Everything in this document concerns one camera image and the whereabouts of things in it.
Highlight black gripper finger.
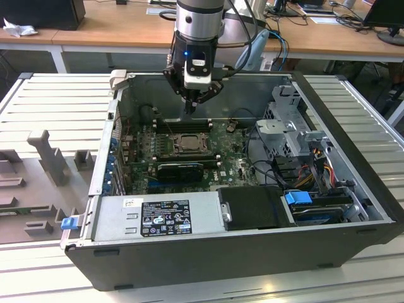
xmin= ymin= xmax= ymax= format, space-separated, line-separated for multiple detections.
xmin=162 ymin=67 xmax=194 ymax=115
xmin=190 ymin=80 xmax=224 ymax=114

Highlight thin metal locking lever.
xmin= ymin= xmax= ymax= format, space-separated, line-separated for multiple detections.
xmin=156 ymin=109 xmax=174 ymax=136
xmin=173 ymin=142 xmax=211 ymax=155

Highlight silver socket cover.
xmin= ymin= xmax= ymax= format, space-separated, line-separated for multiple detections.
xmin=175 ymin=134 xmax=210 ymax=153

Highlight CPU with silver heat spreader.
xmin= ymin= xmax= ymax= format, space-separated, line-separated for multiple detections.
xmin=181 ymin=136 xmax=203 ymax=149

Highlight CPU socket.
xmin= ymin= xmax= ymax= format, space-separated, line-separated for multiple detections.
xmin=172 ymin=132 xmax=211 ymax=155

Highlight black drive bay cover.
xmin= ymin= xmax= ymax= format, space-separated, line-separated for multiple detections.
xmin=217 ymin=185 xmax=299 ymax=232

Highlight pale blue teach pendant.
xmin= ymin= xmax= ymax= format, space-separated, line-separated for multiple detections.
xmin=235 ymin=30 xmax=270 ymax=72

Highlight grey case latch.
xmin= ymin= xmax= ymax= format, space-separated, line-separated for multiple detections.
xmin=109 ymin=69 xmax=128 ymax=93

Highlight wooden desk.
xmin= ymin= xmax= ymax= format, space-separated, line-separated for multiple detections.
xmin=0 ymin=0 xmax=404 ymax=75

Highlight green motherboard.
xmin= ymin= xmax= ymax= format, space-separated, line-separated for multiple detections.
xmin=118 ymin=119 xmax=264 ymax=196

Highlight black graphics card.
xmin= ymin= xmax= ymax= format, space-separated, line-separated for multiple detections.
xmin=157 ymin=162 xmax=205 ymax=183

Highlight silver perforated disk bay cage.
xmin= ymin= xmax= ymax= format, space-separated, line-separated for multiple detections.
xmin=254 ymin=83 xmax=335 ymax=160

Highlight hard disk with blue carrier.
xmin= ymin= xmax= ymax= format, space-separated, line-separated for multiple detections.
xmin=283 ymin=190 xmax=348 ymax=227

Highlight silver power supply with label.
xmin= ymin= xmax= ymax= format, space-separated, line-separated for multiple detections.
xmin=90 ymin=194 xmax=230 ymax=244

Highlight black computer tower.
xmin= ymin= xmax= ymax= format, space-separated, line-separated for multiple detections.
xmin=0 ymin=0 xmax=86 ymax=32

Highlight crumpled white paper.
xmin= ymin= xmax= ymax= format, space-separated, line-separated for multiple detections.
xmin=2 ymin=17 xmax=39 ymax=38

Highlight black PC case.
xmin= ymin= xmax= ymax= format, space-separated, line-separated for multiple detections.
xmin=59 ymin=69 xmax=404 ymax=293

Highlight blue power supply latch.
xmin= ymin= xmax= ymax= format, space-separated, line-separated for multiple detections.
xmin=61 ymin=217 xmax=78 ymax=232

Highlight grey parts rack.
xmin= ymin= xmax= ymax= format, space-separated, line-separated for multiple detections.
xmin=0 ymin=129 xmax=98 ymax=244

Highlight black monitor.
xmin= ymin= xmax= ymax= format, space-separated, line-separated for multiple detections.
xmin=362 ymin=0 xmax=404 ymax=47

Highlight green RAM stick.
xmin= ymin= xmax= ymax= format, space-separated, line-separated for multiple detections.
xmin=0 ymin=206 xmax=25 ymax=218

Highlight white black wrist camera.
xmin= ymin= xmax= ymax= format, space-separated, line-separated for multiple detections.
xmin=184 ymin=57 xmax=213 ymax=90

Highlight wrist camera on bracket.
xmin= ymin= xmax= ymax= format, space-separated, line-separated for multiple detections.
xmin=211 ymin=65 xmax=236 ymax=81

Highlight thin black cable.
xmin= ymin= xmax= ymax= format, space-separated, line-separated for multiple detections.
xmin=233 ymin=108 xmax=258 ymax=122

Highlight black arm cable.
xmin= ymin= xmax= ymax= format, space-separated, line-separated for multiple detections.
xmin=217 ymin=0 xmax=272 ymax=50

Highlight black cable with white label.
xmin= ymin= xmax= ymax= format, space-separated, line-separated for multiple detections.
xmin=138 ymin=104 xmax=159 ymax=123

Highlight grey desk cable hatch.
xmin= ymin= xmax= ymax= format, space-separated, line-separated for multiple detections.
xmin=146 ymin=8 xmax=177 ymax=16

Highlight thick black cable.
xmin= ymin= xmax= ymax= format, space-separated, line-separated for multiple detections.
xmin=245 ymin=126 xmax=287 ymax=187

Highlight red black twisted wire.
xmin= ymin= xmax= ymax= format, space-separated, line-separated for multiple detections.
xmin=116 ymin=115 xmax=135 ymax=141

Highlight blue cable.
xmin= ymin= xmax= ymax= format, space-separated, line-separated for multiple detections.
xmin=268 ymin=30 xmax=290 ymax=73

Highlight yellow red power wires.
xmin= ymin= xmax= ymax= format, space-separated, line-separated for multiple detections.
xmin=298 ymin=150 xmax=336 ymax=190

